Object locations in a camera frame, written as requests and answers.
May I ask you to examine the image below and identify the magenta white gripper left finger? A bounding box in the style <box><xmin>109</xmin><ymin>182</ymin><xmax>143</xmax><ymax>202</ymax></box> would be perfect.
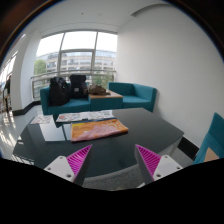
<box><xmin>44</xmin><ymin>145</ymin><xmax>92</xmax><ymax>186</ymax></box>

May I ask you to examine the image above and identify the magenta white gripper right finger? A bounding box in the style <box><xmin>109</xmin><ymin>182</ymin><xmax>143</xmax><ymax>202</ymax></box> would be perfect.
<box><xmin>135</xmin><ymin>144</ymin><xmax>182</xmax><ymax>184</ymax></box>

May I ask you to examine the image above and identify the black glossy table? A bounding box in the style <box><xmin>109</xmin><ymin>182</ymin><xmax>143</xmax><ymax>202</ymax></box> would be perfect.
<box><xmin>13</xmin><ymin>108</ymin><xmax>183</xmax><ymax>177</ymax></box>

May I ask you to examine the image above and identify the white printed paper sheet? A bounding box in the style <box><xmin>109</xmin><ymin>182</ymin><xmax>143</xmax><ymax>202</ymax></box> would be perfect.
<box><xmin>57</xmin><ymin>113</ymin><xmax>81</xmax><ymax>122</ymax></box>

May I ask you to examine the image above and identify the white paper sheet left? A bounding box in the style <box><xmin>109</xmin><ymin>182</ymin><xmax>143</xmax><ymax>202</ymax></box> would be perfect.
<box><xmin>32</xmin><ymin>115</ymin><xmax>52</xmax><ymax>124</ymax></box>

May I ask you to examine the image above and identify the teal armchair right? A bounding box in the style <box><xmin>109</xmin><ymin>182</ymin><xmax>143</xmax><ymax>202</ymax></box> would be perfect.
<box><xmin>193</xmin><ymin>113</ymin><xmax>224</xmax><ymax>164</ymax></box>

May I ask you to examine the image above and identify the teal corner sofa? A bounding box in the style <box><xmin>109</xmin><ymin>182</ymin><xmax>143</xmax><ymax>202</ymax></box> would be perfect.
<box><xmin>40</xmin><ymin>82</ymin><xmax>157</xmax><ymax>115</ymax></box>

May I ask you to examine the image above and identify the black backpack left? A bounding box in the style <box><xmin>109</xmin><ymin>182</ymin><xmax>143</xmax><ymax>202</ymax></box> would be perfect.
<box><xmin>49</xmin><ymin>77</ymin><xmax>70</xmax><ymax>106</ymax></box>

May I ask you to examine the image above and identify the black backpack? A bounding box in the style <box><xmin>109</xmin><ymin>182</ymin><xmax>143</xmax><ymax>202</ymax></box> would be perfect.
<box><xmin>49</xmin><ymin>77</ymin><xmax>70</xmax><ymax>106</ymax></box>
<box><xmin>70</xmin><ymin>75</ymin><xmax>88</xmax><ymax>99</ymax></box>

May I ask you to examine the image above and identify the black backpack right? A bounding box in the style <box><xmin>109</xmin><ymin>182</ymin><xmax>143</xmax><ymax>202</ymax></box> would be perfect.
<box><xmin>70</xmin><ymin>75</ymin><xmax>88</xmax><ymax>99</ymax></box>

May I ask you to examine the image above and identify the brown bag on sofa table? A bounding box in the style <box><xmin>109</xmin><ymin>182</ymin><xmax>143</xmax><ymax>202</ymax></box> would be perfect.
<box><xmin>88</xmin><ymin>84</ymin><xmax>106</xmax><ymax>95</ymax></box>

